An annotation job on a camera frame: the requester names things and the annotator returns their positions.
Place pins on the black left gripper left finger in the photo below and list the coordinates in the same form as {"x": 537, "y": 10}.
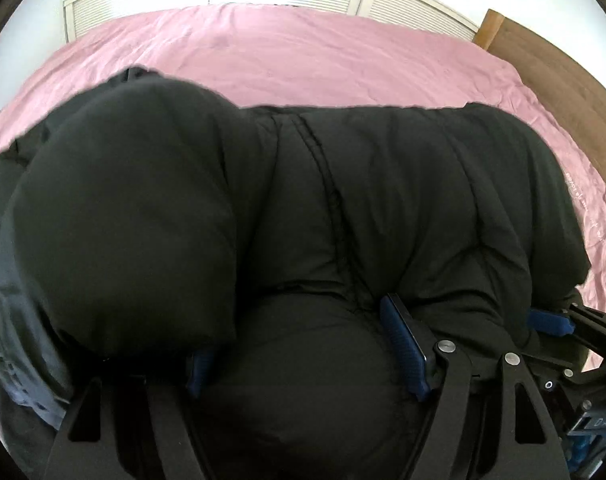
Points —
{"x": 129, "y": 424}

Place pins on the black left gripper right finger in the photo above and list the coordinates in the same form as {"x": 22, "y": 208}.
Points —
{"x": 478, "y": 419}

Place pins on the black large jacket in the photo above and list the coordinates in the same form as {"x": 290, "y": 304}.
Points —
{"x": 150, "y": 220}

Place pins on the brown wooden headboard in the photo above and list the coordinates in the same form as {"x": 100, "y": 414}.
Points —
{"x": 566, "y": 89}

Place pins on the pink bed sheet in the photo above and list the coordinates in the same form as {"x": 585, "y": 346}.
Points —
{"x": 277, "y": 55}

